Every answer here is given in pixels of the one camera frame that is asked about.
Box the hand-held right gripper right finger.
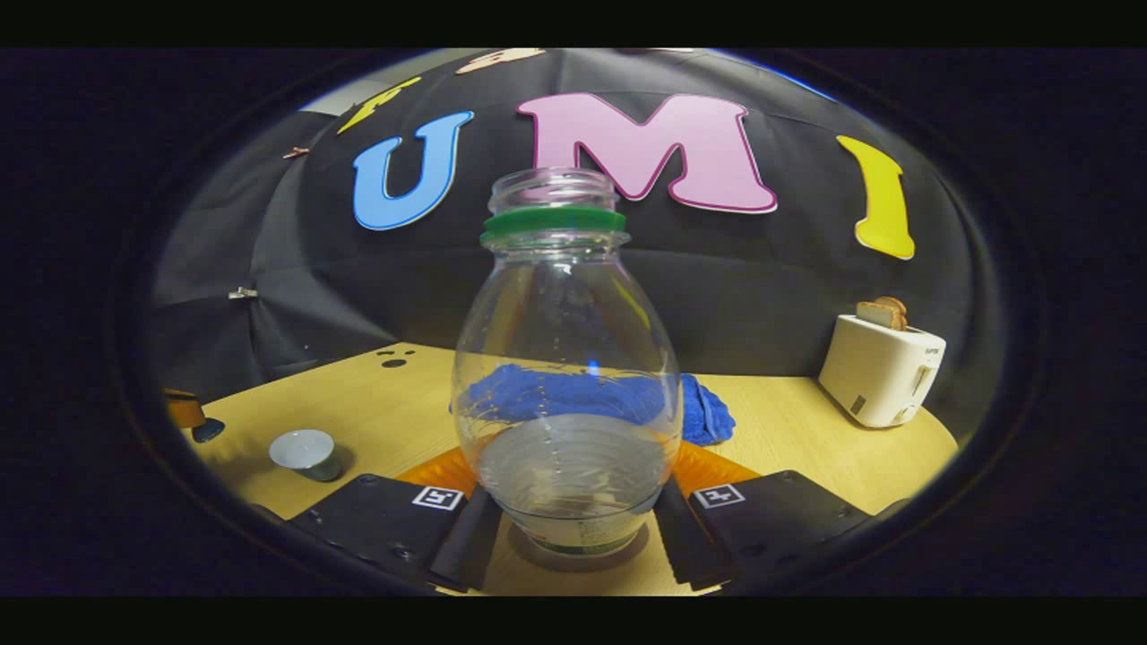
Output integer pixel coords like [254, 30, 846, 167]
[652, 439, 875, 594]

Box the clear plastic water bottle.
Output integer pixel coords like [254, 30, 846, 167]
[451, 167, 685, 558]

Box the blue towel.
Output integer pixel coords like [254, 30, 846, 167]
[448, 363, 737, 447]

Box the pale teacup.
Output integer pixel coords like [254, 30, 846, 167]
[268, 428, 343, 483]

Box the black backdrop cloth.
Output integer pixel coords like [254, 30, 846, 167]
[148, 49, 1005, 449]

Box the white toaster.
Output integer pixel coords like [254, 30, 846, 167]
[817, 314, 947, 429]

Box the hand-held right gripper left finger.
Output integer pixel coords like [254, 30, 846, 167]
[287, 446, 503, 594]

